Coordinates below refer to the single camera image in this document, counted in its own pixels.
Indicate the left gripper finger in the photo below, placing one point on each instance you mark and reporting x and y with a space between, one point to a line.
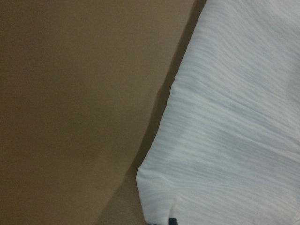
172 221

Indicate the light blue button-up shirt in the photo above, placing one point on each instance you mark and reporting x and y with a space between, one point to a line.
227 151

